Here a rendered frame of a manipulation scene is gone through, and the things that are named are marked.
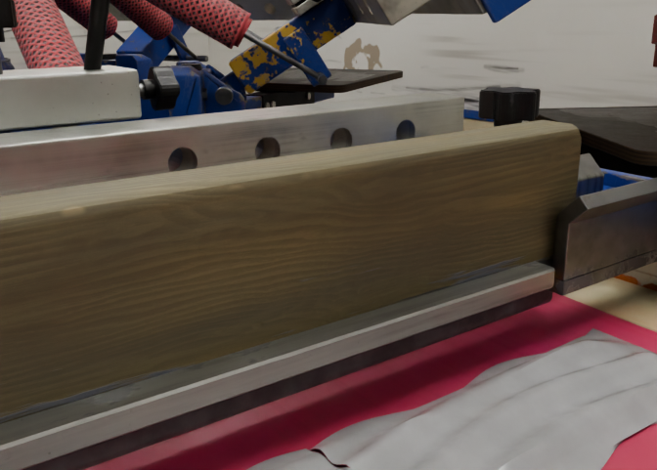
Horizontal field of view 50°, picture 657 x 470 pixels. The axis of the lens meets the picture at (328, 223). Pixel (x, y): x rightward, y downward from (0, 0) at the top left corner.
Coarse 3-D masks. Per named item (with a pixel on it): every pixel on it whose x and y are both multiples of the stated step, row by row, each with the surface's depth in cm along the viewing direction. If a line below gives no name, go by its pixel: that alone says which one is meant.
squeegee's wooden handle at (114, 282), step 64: (512, 128) 34; (576, 128) 35; (64, 192) 23; (128, 192) 23; (192, 192) 24; (256, 192) 25; (320, 192) 27; (384, 192) 28; (448, 192) 31; (512, 192) 33; (576, 192) 36; (0, 256) 20; (64, 256) 22; (128, 256) 23; (192, 256) 24; (256, 256) 26; (320, 256) 27; (384, 256) 29; (448, 256) 31; (512, 256) 34; (0, 320) 21; (64, 320) 22; (128, 320) 23; (192, 320) 25; (256, 320) 26; (320, 320) 28; (0, 384) 21; (64, 384) 22; (128, 384) 24
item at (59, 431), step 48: (480, 288) 32; (528, 288) 33; (288, 336) 27; (336, 336) 27; (384, 336) 29; (144, 384) 24; (192, 384) 24; (240, 384) 25; (0, 432) 21; (48, 432) 21; (96, 432) 22
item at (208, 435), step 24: (192, 432) 28; (216, 432) 28; (240, 432) 28; (264, 432) 28; (120, 456) 27; (144, 456) 27; (168, 456) 27; (192, 456) 27; (216, 456) 27; (240, 456) 27; (264, 456) 27
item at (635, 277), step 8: (656, 264) 41; (632, 272) 43; (640, 272) 42; (648, 272) 42; (656, 272) 41; (632, 280) 43; (640, 280) 42; (648, 280) 42; (656, 280) 42; (656, 288) 42
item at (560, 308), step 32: (512, 320) 38; (544, 320) 38; (576, 320) 38; (608, 320) 38; (416, 352) 35; (448, 352) 35; (480, 352) 34; (512, 352) 34; (544, 352) 34; (352, 384) 32; (384, 384) 32; (416, 384) 32; (448, 384) 32; (288, 416) 29; (320, 416) 29; (352, 416) 29; (640, 448) 27
